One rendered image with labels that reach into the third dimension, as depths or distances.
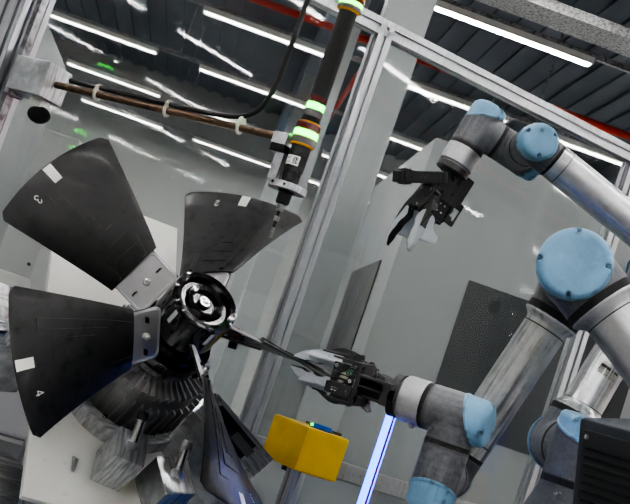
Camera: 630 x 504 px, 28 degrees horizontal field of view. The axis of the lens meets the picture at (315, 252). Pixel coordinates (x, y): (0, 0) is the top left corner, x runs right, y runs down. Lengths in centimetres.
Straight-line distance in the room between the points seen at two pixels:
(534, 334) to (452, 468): 28
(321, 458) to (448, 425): 59
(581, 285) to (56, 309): 80
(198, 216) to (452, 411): 65
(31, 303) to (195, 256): 43
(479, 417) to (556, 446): 57
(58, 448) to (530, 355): 80
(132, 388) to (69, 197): 34
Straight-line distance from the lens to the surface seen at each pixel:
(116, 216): 214
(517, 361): 210
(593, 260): 196
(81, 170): 216
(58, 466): 213
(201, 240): 228
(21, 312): 191
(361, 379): 203
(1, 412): 257
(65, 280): 235
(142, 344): 206
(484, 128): 264
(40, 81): 251
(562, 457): 250
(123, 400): 214
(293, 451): 252
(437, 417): 199
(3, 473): 235
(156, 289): 213
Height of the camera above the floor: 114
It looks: 6 degrees up
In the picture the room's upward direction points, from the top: 19 degrees clockwise
